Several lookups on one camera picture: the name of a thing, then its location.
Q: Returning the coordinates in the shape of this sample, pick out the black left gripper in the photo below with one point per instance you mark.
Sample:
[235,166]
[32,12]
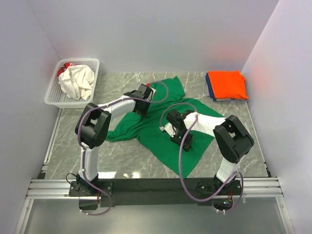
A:
[144,113]

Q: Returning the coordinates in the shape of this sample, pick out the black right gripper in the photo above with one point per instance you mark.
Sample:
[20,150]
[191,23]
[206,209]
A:
[187,144]

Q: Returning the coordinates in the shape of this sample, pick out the green t shirt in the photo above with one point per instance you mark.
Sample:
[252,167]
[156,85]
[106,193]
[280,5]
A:
[146,129]

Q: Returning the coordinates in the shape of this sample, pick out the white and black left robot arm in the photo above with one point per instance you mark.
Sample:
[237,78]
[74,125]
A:
[92,130]

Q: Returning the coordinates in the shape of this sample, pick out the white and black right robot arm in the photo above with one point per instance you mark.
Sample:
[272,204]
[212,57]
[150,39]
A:
[233,139]

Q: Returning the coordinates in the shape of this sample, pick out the folded blue t shirt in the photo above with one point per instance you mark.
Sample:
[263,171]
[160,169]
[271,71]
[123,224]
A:
[209,88]

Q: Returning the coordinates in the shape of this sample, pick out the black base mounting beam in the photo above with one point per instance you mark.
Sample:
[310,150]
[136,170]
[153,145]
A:
[157,191]

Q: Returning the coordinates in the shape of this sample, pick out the white crumpled t shirt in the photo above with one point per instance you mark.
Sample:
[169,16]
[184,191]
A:
[77,82]

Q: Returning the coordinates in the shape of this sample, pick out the white plastic laundry basket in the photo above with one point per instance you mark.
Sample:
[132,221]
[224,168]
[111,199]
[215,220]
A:
[55,96]

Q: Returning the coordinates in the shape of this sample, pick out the folded orange t shirt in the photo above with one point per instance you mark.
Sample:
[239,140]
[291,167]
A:
[228,84]

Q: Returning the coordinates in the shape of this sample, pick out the red garment in basket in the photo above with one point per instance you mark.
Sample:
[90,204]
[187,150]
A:
[64,68]

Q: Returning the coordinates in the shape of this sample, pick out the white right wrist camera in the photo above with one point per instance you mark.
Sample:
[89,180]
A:
[169,128]

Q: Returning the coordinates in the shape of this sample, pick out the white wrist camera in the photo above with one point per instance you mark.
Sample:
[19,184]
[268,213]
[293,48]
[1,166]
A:
[169,128]
[153,90]

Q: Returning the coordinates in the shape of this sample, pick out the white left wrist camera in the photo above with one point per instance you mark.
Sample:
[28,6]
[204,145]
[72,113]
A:
[153,90]

